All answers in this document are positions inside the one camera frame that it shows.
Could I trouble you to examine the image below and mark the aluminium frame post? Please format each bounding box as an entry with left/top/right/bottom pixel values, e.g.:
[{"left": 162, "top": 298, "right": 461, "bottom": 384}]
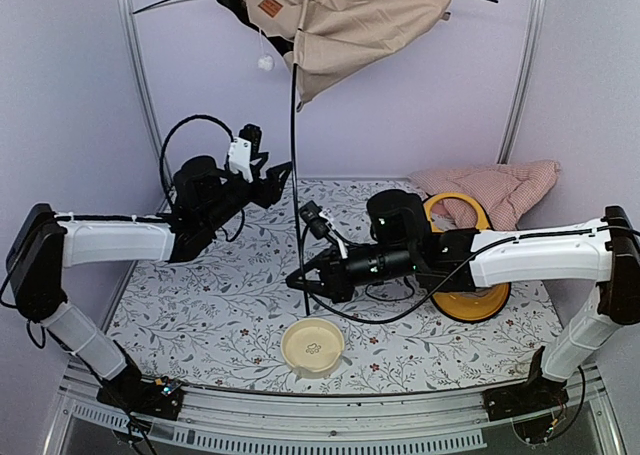
[
  {"left": 496, "top": 0, "right": 546, "bottom": 165},
  {"left": 117, "top": 0, "right": 170, "bottom": 182}
]

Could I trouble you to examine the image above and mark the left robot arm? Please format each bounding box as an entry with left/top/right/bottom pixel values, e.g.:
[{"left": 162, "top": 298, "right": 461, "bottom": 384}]
[{"left": 4, "top": 147, "right": 292, "bottom": 409}]

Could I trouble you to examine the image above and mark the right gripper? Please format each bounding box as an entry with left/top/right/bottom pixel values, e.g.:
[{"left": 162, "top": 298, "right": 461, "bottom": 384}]
[{"left": 286, "top": 241, "right": 418, "bottom": 302}]

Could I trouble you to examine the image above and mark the yellow double bowl holder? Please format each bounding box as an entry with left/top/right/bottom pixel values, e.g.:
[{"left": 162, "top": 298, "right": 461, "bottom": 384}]
[{"left": 415, "top": 192, "right": 511, "bottom": 324}]

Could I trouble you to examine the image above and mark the floral table mat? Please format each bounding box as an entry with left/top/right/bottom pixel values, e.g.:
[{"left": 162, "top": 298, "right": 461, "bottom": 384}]
[{"left": 108, "top": 196, "right": 561, "bottom": 395}]

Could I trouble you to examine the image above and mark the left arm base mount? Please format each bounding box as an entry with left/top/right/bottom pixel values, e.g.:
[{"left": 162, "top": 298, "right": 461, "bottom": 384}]
[{"left": 97, "top": 374, "right": 184, "bottom": 421}]

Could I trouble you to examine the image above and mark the left aluminium frame post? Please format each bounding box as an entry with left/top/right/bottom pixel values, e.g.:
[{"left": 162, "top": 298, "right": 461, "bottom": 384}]
[{"left": 117, "top": 0, "right": 170, "bottom": 182}]

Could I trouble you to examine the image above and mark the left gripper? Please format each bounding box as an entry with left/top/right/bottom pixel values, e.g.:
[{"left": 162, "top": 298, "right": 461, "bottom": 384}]
[{"left": 202, "top": 161, "right": 292, "bottom": 233}]

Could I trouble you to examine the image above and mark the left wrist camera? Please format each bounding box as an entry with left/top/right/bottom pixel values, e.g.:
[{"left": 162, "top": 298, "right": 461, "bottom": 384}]
[{"left": 226, "top": 124, "right": 262, "bottom": 183}]

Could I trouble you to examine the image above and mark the pink checkered cushion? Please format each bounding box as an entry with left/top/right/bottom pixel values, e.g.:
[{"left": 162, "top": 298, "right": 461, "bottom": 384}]
[{"left": 409, "top": 160, "right": 560, "bottom": 231}]

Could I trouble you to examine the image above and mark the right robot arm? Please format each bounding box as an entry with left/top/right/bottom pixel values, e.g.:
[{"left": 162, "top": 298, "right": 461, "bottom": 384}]
[{"left": 286, "top": 203, "right": 639, "bottom": 411}]

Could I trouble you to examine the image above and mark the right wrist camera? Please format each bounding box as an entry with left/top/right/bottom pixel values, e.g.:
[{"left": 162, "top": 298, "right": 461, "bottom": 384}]
[{"left": 299, "top": 201, "right": 348, "bottom": 259}]

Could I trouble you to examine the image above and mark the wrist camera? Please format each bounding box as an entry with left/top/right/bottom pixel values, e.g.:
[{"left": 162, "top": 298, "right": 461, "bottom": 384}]
[
  {"left": 226, "top": 124, "right": 262, "bottom": 183},
  {"left": 299, "top": 201, "right": 348, "bottom": 259}
]

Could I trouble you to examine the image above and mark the right aluminium frame post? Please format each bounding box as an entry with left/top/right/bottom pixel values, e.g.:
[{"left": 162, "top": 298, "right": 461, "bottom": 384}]
[{"left": 496, "top": 0, "right": 546, "bottom": 165}]

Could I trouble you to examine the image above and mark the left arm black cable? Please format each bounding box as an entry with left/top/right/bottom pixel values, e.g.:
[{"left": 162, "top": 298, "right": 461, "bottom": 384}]
[{"left": 158, "top": 116, "right": 236, "bottom": 196}]

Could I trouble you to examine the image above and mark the front aluminium rail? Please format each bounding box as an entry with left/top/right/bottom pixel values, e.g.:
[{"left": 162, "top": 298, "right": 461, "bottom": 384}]
[{"left": 44, "top": 363, "right": 631, "bottom": 454}]

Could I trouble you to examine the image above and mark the beige pet tent fabric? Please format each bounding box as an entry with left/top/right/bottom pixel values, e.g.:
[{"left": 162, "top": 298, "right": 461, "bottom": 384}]
[{"left": 217, "top": 0, "right": 452, "bottom": 105}]

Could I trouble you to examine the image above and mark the cream paw print bowl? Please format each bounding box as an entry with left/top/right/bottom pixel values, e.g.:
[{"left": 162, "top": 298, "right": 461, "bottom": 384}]
[{"left": 280, "top": 318, "right": 345, "bottom": 379}]

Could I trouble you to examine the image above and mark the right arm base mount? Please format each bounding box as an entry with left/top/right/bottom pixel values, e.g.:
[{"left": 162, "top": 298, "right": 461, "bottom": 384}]
[{"left": 482, "top": 382, "right": 569, "bottom": 445}]

